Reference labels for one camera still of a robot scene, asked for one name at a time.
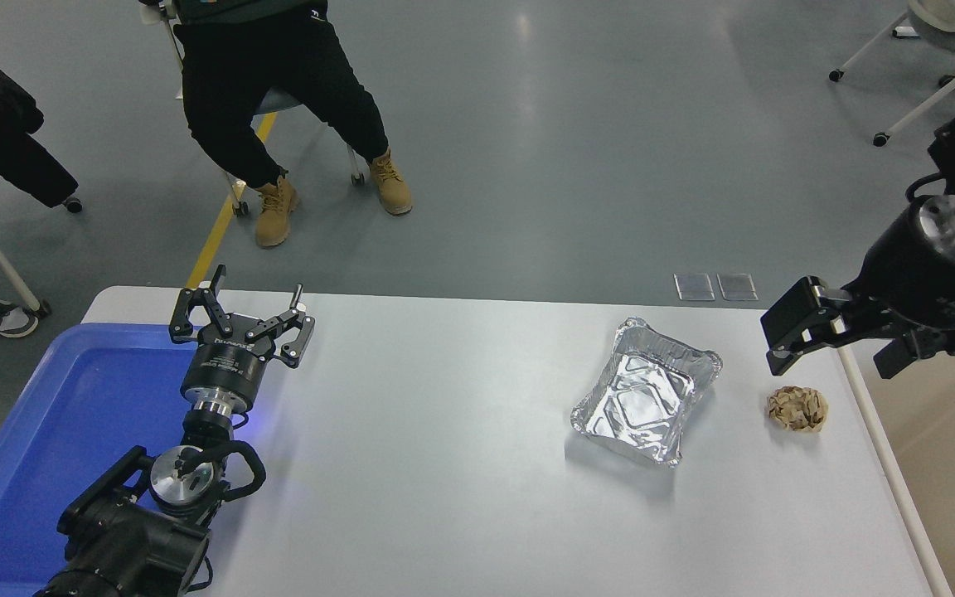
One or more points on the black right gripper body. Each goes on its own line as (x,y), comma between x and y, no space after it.
(917,282)

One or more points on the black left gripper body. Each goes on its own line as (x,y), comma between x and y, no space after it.
(225,369)

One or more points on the silver foil tray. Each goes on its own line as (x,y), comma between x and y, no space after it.
(643,398)

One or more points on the grey floor plate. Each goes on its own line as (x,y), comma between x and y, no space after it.
(694,287)
(737,287)

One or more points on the crumpled tan paper ball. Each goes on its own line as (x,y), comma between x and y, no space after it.
(797,409)

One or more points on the large pale bin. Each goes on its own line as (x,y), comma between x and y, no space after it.
(950,464)

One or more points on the blue plastic tray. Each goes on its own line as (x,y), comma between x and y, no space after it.
(63,431)

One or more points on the white rolling chair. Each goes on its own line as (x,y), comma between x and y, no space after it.
(950,21)
(9,274)

